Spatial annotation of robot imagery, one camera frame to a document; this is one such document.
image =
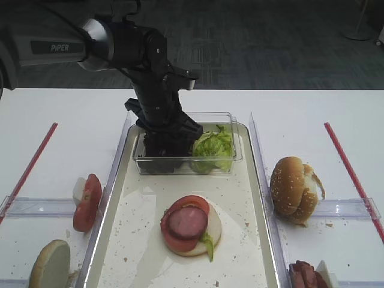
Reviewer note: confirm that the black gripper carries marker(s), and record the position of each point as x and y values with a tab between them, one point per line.
181	125

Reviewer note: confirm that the round sausage slice on tray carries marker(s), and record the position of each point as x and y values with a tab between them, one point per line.
187	223

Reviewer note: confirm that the white block behind meat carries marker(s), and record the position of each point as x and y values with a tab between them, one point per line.
328	277

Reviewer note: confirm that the clear rail left of tray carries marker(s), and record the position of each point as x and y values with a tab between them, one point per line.
94	240

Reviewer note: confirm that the right red strip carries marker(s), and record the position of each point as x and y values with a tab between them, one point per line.
354	180

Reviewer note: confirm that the lettuce piece under tomato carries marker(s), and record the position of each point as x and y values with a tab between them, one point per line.
207	240

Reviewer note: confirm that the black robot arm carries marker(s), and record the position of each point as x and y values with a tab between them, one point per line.
137	52

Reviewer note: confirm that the clear holder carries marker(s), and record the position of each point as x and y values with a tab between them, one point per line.
22	207
357	209

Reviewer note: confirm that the sesame burger buns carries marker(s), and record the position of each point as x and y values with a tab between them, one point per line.
294	187

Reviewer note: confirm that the upright bun slice left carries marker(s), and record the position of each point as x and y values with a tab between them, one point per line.
51	268

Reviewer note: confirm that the bottom bun slice on tray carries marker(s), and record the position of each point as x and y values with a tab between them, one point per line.
214	229

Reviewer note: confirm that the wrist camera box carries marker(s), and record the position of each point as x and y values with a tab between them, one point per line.
180	79

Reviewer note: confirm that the red strip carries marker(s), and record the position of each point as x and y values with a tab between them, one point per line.
10	199
354	180

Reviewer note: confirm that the sliced meat patties stack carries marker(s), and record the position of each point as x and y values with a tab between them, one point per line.
303	275

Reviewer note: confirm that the clear rail right of tray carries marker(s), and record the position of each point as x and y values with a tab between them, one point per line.
281	273

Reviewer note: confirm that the left red strip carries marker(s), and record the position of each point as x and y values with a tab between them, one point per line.
10	199

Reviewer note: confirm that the purple cabbage leaves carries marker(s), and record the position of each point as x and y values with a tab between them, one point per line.
162	166

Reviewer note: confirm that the upright tomato slices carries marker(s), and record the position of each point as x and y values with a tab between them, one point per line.
86	211

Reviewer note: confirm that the tomato slice on tray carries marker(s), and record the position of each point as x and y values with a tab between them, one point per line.
178	244

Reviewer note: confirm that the clear rail of tray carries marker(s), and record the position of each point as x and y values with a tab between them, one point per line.
94	240
281	273

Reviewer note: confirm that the white metal tray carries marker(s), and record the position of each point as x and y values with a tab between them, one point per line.
132	252

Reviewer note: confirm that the white block behind tomato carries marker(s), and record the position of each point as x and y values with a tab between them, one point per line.
78	190

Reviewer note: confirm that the clear plastic container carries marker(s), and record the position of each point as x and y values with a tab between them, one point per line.
208	120

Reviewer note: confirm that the upper left clear holder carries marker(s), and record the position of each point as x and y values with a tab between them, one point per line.
22	207

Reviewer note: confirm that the upper right clear holder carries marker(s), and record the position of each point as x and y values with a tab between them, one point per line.
357	209

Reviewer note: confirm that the green lettuce in container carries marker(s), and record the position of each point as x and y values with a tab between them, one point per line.
213	144

